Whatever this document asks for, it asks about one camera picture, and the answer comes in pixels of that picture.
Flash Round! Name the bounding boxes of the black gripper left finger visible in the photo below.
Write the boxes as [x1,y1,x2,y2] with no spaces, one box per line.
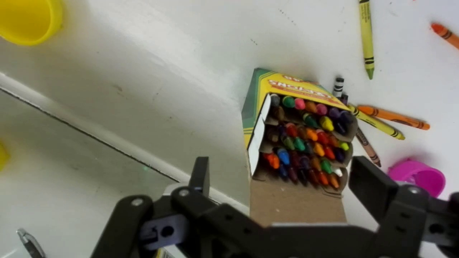
[91,156,270,258]

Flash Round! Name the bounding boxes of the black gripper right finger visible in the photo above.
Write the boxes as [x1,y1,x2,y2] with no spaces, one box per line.
[347,155,459,258]

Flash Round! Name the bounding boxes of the yellow green crayon box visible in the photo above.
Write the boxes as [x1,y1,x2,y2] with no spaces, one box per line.
[241,67,359,226]

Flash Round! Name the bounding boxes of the pink plastic cup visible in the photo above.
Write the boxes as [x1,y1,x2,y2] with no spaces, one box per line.
[386,156,448,199]

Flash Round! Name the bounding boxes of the yellow crayon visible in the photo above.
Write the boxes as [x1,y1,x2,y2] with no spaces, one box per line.
[349,105,408,142]

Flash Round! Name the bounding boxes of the silver black pen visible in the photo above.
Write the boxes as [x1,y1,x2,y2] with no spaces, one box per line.
[16,226,48,258]

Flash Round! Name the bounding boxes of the black white striped crayon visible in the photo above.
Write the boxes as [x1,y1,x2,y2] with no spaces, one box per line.
[332,74,346,99]

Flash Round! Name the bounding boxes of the yellow-green crayon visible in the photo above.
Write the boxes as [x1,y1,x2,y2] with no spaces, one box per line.
[357,0,376,80]

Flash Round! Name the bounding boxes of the short orange crayon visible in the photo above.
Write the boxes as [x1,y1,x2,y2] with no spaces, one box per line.
[429,21,459,50]

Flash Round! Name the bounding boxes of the yellow plastic cup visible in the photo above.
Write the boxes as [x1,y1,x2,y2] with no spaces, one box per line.
[0,0,65,47]

